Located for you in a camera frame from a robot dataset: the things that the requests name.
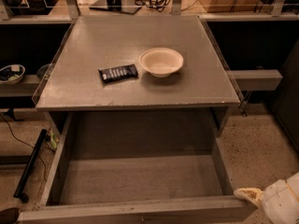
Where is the white bowl with items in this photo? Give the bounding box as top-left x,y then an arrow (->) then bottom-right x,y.
0,64 -> 25,84

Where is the green object on floor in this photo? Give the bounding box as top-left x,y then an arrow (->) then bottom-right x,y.
46,135 -> 58,150

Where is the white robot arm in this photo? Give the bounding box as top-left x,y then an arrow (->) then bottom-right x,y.
234,173 -> 299,224

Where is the white paper bowl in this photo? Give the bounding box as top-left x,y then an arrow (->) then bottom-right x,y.
138,48 -> 184,77

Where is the black monitor stand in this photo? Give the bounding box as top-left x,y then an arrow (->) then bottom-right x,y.
89,0 -> 141,15

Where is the black bar on floor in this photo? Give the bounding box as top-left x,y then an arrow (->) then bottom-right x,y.
13,129 -> 47,203

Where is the dark shoe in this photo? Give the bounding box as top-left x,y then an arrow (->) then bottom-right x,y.
0,207 -> 20,224

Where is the grey top drawer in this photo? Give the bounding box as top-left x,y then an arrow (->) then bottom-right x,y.
19,109 -> 255,224

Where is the black snack bar wrapper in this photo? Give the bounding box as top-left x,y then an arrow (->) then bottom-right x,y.
98,64 -> 138,84

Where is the dark bowl on shelf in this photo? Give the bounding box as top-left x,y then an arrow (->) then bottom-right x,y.
36,63 -> 54,79

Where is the black floor cable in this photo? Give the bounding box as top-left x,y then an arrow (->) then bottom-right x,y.
0,114 -> 48,185

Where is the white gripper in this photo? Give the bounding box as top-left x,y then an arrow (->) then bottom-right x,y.
234,178 -> 299,224

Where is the grey drawer cabinet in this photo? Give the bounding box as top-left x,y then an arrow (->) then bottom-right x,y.
36,16 -> 240,141

